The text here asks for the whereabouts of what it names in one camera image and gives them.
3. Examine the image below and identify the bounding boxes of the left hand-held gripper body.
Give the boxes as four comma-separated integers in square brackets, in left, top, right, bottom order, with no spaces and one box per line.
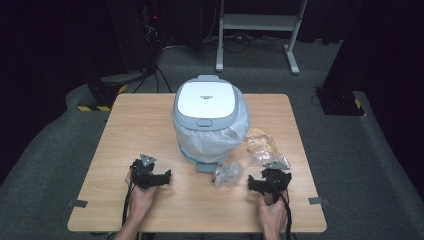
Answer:
[130,153,158,190]

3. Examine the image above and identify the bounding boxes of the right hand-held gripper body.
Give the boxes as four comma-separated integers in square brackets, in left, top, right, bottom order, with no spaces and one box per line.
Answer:
[261,160,293,204]

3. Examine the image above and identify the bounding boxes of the grey pedal trash can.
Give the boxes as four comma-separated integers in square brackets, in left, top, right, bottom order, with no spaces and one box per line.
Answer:
[171,74,249,174]

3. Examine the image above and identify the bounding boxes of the person's left hand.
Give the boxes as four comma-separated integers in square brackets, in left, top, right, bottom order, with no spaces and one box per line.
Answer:
[124,169,160,219]

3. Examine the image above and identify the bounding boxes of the person's right hand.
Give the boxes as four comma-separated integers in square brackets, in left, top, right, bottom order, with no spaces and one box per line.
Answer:
[259,194,288,231]

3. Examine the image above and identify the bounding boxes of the crumpled clear plastic wrapper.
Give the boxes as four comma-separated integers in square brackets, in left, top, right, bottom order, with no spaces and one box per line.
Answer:
[213,161,245,188]

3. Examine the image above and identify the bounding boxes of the crumpled yellowish plastic wrapper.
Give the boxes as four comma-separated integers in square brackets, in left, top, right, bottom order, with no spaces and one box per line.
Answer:
[245,128,288,168]

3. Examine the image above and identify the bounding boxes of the grey tape piece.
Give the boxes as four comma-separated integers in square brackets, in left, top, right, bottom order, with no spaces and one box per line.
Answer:
[67,198,89,209]
[307,196,331,206]

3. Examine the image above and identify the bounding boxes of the clear plastic trash bag liner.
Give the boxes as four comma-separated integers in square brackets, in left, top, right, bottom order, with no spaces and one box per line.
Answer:
[171,87,250,164]

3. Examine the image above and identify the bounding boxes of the black stand base striped tape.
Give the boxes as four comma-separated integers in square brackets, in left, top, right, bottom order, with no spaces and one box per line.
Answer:
[77,73,129,113]

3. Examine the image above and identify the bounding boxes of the dark equipment rack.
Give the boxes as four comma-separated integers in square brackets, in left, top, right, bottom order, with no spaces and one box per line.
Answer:
[138,0,163,73]

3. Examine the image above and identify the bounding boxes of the black curtain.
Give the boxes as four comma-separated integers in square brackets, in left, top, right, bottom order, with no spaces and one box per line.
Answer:
[321,0,424,101]
[0,0,134,188]

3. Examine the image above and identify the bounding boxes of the white metal stand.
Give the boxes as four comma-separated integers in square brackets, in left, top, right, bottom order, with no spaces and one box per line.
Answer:
[215,0,309,76]

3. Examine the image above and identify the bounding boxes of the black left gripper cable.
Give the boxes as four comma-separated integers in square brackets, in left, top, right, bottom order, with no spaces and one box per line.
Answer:
[121,183,137,229]

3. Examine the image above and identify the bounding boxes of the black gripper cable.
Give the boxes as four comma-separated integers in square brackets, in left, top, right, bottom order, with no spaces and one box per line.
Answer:
[121,183,137,229]
[266,178,294,240]

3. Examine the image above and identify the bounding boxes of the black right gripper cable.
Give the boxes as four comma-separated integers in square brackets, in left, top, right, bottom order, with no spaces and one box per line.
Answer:
[266,178,294,240]

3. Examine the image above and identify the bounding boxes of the black floor cables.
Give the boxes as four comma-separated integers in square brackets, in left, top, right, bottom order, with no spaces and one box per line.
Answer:
[202,31,289,54]

